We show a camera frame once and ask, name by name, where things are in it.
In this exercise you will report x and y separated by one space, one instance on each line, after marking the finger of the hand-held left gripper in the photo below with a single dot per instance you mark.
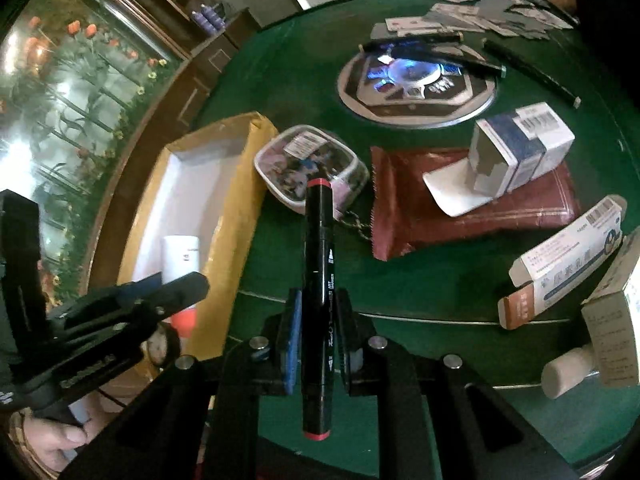
150 310
140 287

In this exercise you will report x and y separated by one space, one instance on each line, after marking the white and orange round bin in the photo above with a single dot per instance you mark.
161 347

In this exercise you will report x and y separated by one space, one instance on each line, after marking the purple bottle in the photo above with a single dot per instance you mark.
206 16
219 14
195 19

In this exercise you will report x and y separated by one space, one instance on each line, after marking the flower wall poster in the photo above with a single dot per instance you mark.
75 110

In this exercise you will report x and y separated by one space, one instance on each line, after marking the person's left hand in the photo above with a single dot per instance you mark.
55 440

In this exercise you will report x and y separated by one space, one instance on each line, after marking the yellow cardboard box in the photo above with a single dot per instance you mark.
230 200

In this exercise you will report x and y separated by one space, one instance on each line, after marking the black pen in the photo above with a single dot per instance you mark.
475 62

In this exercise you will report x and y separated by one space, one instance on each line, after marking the dark red snack packet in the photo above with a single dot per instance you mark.
415 230

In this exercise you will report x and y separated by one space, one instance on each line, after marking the clear plastic container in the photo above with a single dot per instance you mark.
295 160

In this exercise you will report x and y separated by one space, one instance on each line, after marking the beige and green medicine box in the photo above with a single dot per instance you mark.
615 340

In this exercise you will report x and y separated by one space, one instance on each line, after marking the pile of playing cards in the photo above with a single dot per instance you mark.
480 15

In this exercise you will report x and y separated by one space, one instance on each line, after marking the thin black stick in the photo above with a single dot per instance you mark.
530 70

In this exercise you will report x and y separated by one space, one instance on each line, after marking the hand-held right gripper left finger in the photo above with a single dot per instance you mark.
294 345

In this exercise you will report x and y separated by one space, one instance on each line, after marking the white and blue medicine box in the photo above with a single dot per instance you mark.
510 155

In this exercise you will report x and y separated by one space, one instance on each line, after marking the white tube with red cap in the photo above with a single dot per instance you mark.
180 260

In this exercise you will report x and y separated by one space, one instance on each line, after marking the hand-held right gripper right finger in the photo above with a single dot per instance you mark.
345 350

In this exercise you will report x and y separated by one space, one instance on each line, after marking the black marker with red caps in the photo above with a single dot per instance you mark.
317 260

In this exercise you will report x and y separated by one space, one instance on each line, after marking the long white cream box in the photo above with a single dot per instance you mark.
560 260

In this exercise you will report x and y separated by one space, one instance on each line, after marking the white plastic bottle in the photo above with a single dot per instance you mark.
565 372

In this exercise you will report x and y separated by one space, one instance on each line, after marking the brown wooden cabinet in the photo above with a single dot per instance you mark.
220 50

